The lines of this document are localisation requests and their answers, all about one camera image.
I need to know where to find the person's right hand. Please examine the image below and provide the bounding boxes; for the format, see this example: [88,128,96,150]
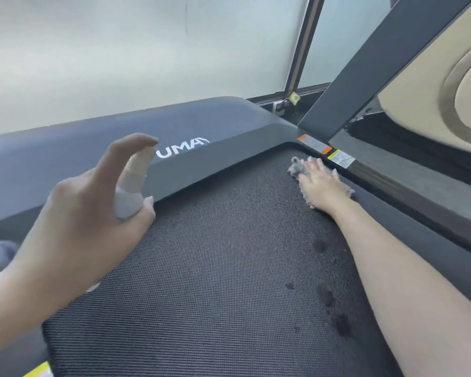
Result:
[298,157,360,218]

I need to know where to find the person's left hand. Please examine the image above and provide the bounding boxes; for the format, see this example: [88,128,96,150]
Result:
[7,133,160,315]

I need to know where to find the grey fluffy cloth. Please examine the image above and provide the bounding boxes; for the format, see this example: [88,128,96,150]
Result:
[286,156,356,210]

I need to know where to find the white blue spray bottle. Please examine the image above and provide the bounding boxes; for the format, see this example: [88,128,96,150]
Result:
[114,147,152,221]

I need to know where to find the dark grey treadmill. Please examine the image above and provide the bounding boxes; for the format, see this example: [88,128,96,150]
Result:
[0,0,471,377]

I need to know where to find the person's right forearm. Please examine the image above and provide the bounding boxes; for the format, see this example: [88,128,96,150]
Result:
[328,202,471,377]

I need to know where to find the beige brown massage chair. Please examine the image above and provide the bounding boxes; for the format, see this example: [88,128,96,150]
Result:
[347,0,471,181]

